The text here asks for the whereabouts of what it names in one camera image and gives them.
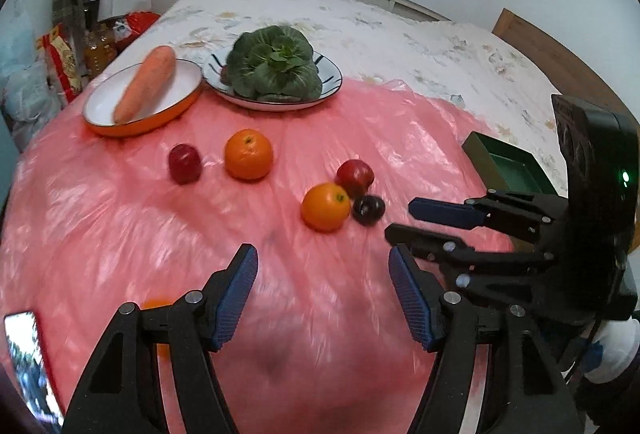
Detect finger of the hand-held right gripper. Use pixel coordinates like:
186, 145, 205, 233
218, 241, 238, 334
385, 223, 556, 315
408, 190, 568, 245

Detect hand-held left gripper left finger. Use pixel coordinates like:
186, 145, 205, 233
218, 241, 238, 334
64, 243, 260, 434

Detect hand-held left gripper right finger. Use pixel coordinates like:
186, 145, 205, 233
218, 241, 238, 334
387, 244, 583, 434

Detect dark plum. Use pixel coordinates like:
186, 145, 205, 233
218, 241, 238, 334
352, 195, 386, 227

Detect orange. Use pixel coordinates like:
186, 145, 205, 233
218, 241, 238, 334
224, 129, 274, 180
141, 297, 176, 360
300, 183, 351, 233

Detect green tray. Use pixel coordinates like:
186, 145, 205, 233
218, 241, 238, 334
461, 132, 558, 197

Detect dark red apple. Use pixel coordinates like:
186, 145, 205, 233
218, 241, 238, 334
168, 143, 202, 185

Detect pink plastic sheet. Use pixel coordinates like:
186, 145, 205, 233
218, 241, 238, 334
0, 77, 518, 434

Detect wooden headboard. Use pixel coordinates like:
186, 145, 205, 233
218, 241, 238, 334
491, 8, 640, 135

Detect striped white plate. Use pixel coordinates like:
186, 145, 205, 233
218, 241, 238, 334
201, 49, 343, 111

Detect floral bedspread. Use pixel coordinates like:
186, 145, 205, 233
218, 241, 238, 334
80, 0, 576, 195

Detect smartphone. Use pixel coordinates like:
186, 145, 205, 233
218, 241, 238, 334
4, 311, 66, 427

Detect orange-rimmed white plate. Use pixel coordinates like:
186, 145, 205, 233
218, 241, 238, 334
82, 58, 205, 138

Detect bok choy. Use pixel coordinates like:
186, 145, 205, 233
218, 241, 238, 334
226, 26, 323, 102

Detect carrot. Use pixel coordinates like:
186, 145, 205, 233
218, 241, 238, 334
113, 45, 177, 125

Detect orange juice bottle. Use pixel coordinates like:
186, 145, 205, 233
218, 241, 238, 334
82, 32, 103, 78
100, 27, 119, 68

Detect white plastic bag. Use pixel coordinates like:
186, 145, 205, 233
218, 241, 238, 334
0, 59, 56, 150

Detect yellow red snack bag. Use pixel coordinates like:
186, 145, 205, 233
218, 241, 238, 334
36, 24, 83, 102

